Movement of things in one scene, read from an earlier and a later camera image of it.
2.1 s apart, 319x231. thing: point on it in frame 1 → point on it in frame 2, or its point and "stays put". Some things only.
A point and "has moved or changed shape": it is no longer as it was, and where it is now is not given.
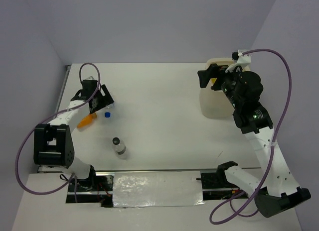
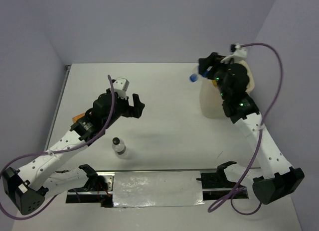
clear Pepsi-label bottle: [107, 113] has moved or changed shape
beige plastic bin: [214, 104] stays put
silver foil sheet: [157, 188] stays put
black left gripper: [106, 100] → [135, 111]
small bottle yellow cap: [214, 79] stays put
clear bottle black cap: [119, 146] stays put
